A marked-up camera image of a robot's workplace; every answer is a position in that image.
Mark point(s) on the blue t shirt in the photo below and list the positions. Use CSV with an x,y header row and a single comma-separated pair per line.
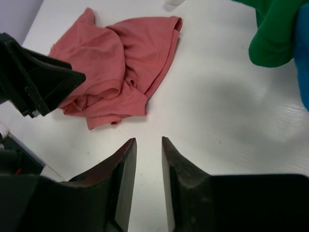
x,y
301,53

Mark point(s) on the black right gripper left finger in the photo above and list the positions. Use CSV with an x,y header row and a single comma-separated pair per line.
x,y
97,200

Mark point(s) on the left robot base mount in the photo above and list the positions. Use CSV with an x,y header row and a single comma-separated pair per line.
x,y
16,158

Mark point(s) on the pink t shirt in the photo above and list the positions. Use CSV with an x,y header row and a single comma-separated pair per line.
x,y
124,65

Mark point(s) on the green t shirt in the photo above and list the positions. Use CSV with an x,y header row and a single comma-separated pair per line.
x,y
273,44

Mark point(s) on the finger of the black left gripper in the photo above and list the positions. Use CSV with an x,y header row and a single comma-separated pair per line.
x,y
33,83

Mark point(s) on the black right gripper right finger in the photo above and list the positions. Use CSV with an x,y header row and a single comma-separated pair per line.
x,y
199,202

